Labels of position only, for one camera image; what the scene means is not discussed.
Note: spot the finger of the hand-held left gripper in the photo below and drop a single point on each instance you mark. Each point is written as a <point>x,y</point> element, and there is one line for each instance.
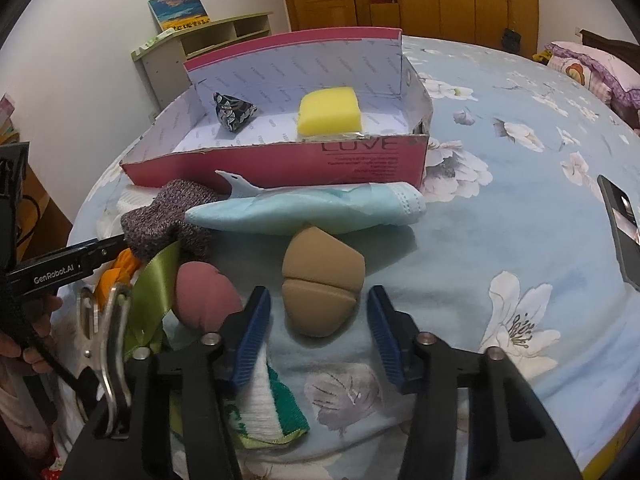
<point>55,272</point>

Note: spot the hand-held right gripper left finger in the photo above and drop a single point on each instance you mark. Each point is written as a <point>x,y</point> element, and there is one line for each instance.
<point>250,345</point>

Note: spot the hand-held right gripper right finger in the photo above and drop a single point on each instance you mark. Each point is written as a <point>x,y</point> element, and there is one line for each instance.
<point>382,340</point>

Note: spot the green and white sock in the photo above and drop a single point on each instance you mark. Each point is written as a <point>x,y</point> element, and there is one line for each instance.
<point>260,400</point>

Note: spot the orange knit sock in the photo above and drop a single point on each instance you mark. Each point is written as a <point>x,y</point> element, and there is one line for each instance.
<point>117,270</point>

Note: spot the tan foam pad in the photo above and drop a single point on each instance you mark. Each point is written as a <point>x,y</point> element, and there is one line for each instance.
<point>315,310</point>
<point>320,257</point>

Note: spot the green satin ribbon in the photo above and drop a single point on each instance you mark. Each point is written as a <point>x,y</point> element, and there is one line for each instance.
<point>155,280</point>

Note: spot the grey knit sock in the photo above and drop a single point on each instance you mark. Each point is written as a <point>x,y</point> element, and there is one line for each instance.
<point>160,215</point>

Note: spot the blue face mask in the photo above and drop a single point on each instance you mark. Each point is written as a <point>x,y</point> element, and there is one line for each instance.
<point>300,210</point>

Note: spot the white cardboard box red edge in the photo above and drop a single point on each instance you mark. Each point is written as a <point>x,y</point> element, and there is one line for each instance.
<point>350,160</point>

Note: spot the person's left forearm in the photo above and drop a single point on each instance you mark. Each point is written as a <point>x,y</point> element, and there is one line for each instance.
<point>20,410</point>

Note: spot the person's left hand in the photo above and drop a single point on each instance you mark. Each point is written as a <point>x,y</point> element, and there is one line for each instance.
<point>42,305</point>

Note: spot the wooden bedside cabinet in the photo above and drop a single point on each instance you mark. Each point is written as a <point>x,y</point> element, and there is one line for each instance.
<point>45,220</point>

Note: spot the pink makeup sponge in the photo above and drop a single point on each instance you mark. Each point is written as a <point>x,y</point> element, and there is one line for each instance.
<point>205,295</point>

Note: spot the floral blue bed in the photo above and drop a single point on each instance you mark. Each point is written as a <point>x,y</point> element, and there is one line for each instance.
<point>500,210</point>

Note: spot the beige shelf unit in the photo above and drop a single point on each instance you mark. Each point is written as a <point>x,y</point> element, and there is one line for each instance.
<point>165,60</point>

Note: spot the green and white carton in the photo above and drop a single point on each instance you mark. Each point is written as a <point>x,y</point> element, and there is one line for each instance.
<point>156,40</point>

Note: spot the dark floral triangular pouch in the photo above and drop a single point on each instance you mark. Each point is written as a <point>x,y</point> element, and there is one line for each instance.
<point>232,112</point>

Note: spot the yellow sponge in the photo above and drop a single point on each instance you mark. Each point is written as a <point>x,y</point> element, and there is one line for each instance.
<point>330,110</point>

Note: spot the landscape painting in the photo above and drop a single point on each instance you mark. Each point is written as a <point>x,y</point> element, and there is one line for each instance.
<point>180,10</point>

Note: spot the black mobile phone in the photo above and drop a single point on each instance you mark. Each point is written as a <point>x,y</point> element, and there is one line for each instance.
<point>620,230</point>

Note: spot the yellow plush toy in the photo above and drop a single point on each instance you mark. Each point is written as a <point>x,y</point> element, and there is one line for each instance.
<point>542,56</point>

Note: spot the black hanging bag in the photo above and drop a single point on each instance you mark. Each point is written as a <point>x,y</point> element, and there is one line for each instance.
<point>511,40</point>

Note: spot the pink ruffled pillow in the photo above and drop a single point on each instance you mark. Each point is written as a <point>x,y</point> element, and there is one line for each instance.
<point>600,70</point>

